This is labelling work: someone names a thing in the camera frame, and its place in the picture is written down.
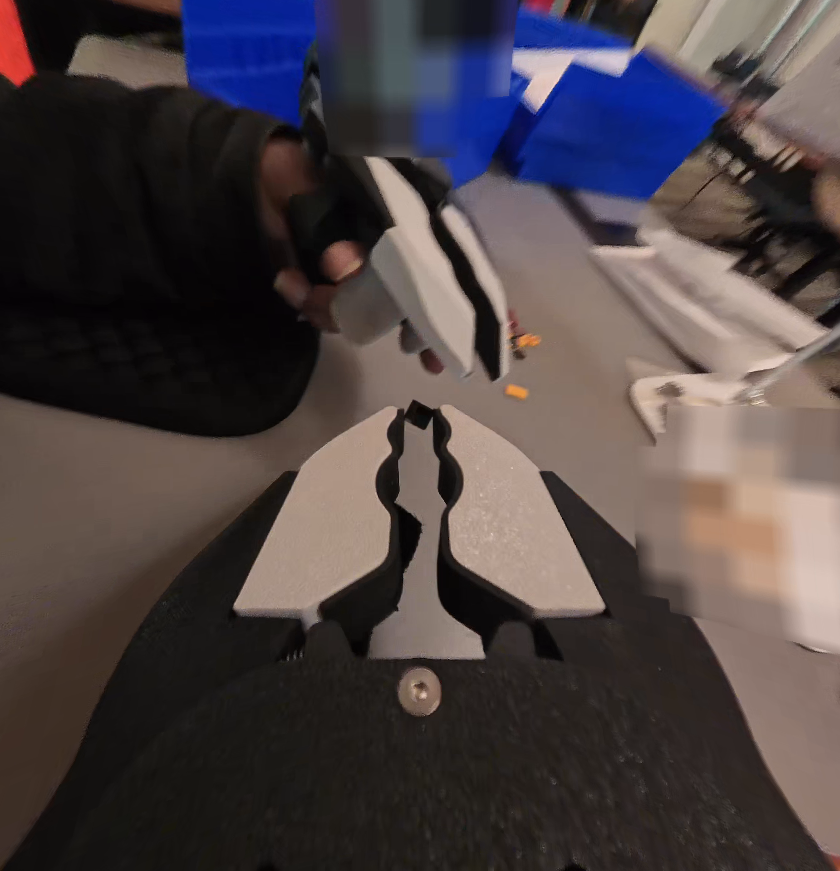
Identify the red storage bin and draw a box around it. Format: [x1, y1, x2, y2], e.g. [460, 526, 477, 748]
[0, 0, 37, 87]

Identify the person's left hand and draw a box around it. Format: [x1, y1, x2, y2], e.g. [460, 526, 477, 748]
[260, 132, 366, 334]

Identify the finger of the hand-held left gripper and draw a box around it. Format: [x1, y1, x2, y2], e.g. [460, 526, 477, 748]
[364, 157, 479, 380]
[439, 203, 511, 383]

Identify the pile of small lego pieces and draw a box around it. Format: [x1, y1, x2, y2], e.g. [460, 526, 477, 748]
[507, 309, 543, 360]

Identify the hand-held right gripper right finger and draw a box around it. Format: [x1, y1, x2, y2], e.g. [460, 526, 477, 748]
[430, 403, 606, 653]

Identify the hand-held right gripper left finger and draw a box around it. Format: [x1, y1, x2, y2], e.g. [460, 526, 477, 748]
[232, 406, 421, 653]

